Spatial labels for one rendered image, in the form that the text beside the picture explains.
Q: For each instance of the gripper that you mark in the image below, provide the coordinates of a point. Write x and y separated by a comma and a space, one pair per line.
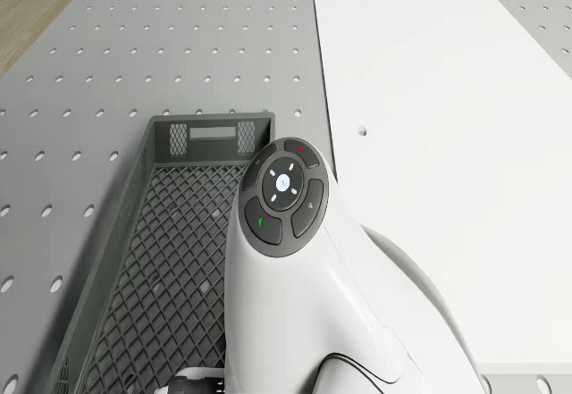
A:
201, 383

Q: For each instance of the white board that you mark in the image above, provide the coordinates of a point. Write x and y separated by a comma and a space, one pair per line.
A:
438, 99

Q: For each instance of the dark grey basket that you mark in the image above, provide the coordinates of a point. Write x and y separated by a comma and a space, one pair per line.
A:
170, 251

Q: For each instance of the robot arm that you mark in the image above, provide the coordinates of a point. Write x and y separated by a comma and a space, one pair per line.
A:
304, 304

